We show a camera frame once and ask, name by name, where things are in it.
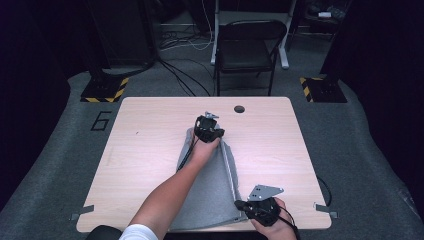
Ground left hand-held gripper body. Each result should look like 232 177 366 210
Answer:
194 111 225 144

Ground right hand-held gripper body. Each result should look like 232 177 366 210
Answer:
246 184 285 228

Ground grey garment with white stripe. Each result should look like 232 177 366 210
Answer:
168 126 249 233

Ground person's left hand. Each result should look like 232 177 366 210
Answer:
185 128 221 164

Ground person's right hand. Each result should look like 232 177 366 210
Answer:
251 198 298 240

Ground black folding chair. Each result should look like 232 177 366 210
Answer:
213 19 288 98

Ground person's white sleeve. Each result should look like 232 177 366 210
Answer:
118 223 159 240

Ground black stand base hazard stripes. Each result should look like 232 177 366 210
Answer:
80 77 130 104
299 76 348 104

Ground black cabinet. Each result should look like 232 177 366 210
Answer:
86 0 158 68

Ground dark rounded object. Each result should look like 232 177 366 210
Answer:
84 224 123 240

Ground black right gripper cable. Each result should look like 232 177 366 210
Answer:
278 205 302 240

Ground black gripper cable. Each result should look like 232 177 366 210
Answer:
278 205 302 240
175 126 201 173

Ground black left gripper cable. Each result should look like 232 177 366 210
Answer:
175 126 201 173

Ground black floor cables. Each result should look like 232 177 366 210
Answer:
156 58 214 98

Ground grey metal table bracket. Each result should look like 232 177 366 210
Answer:
313 202 338 219
69 204 95 222

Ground black cable at table edge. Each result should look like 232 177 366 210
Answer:
316 176 333 208

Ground white floor cables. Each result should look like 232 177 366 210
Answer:
159 0 215 52

